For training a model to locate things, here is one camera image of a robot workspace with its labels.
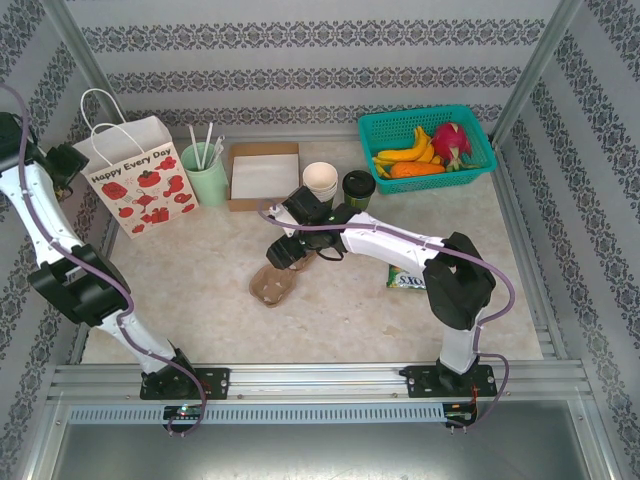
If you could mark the green paper coffee cup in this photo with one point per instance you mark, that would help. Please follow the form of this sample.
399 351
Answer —
357 202

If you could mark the stack of paper cups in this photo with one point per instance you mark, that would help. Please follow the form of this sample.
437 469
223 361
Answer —
320 177

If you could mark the black coffee cup lid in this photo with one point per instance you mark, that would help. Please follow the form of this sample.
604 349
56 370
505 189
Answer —
359 182

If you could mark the brown pulp cup carrier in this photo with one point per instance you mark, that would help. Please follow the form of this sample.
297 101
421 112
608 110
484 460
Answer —
272 287

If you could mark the white red printed paper bag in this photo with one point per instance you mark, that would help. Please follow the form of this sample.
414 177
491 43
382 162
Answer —
145 195

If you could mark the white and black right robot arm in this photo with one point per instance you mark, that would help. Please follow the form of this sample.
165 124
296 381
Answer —
390 240

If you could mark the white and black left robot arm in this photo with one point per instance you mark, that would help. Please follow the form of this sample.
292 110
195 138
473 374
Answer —
30 210

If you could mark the brown cardboard napkin box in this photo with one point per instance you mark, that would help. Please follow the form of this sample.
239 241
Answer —
265 204

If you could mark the green yellow candy bag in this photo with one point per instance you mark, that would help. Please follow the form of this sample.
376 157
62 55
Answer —
405 280

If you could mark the orange carrot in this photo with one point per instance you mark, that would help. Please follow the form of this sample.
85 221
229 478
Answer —
417 170

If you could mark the yellow banana bunch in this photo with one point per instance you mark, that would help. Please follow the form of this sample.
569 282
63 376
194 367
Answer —
407 154

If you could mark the mint green straw holder cup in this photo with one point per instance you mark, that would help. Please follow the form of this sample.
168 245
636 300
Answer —
205 185

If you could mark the teal plastic basket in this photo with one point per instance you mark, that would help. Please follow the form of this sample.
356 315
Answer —
395 132

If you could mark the pink dragon fruit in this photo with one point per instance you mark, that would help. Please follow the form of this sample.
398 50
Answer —
450 142

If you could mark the grey metal shelf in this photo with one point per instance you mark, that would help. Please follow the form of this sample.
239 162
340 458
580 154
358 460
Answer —
320 452

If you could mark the small circuit board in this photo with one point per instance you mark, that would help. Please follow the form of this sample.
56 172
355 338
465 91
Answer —
182 412

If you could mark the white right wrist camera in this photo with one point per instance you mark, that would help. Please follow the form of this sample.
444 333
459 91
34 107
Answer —
281 220

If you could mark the aluminium frame post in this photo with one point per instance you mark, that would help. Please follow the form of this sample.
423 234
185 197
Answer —
75 45
540 60

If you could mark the aluminium mounting rail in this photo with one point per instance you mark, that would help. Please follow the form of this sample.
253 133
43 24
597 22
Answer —
310 375

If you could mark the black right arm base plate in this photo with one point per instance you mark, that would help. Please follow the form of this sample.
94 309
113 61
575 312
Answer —
420 382

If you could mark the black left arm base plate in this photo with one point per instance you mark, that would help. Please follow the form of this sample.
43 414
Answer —
215 382

